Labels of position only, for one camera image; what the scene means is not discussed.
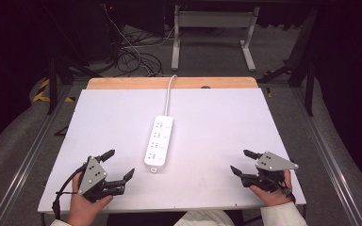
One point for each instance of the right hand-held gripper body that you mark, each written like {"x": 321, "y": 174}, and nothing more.
{"x": 271, "y": 164}

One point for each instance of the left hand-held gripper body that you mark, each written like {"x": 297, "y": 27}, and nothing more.
{"x": 91, "y": 175}

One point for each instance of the person's right hand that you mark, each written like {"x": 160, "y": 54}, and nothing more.
{"x": 271, "y": 196}

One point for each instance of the person's left hand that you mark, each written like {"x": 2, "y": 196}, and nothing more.
{"x": 82, "y": 207}

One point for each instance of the white power strip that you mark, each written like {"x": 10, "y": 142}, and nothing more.
{"x": 159, "y": 143}

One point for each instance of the person's right white sleeve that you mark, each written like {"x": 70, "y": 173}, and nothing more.
{"x": 283, "y": 215}

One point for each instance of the person's white sleeve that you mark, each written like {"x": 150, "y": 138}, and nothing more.
{"x": 58, "y": 223}
{"x": 283, "y": 215}

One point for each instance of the person's light lap clothing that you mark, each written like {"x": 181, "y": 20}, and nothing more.
{"x": 204, "y": 218}

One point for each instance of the white board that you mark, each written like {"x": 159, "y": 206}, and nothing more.
{"x": 201, "y": 125}

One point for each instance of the person's left white sleeve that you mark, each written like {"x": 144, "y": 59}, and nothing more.
{"x": 58, "y": 223}

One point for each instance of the wooden table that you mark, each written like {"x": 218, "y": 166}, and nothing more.
{"x": 132, "y": 83}

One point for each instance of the yellow black hazard tape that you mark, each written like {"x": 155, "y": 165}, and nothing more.
{"x": 42, "y": 92}

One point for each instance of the black metal stand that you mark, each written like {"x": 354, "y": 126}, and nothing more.
{"x": 304, "y": 62}
{"x": 56, "y": 75}

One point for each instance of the dark equipment cabinet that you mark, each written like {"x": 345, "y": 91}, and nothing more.
{"x": 94, "y": 31}

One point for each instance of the metal floor rail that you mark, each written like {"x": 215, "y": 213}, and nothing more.
{"x": 326, "y": 157}
{"x": 28, "y": 160}

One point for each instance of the white metal table frame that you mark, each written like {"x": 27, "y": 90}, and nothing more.
{"x": 213, "y": 19}

